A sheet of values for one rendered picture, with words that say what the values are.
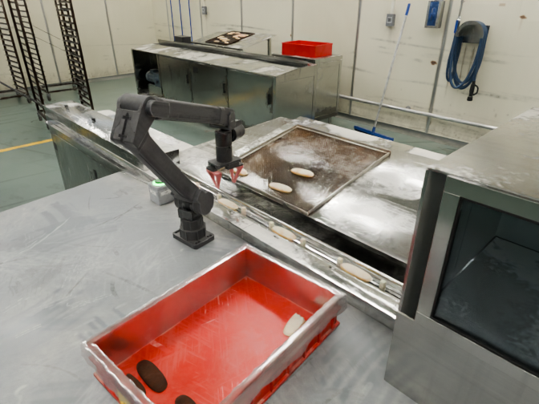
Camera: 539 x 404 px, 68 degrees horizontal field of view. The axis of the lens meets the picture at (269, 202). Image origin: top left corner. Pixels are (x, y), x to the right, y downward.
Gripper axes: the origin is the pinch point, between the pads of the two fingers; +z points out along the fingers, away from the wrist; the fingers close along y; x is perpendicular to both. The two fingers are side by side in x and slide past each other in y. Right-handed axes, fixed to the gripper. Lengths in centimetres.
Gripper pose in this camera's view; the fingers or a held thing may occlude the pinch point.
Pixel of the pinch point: (225, 183)
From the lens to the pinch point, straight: 144.3
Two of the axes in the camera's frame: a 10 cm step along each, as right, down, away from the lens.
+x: -6.9, -3.4, 6.4
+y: 7.2, -3.2, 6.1
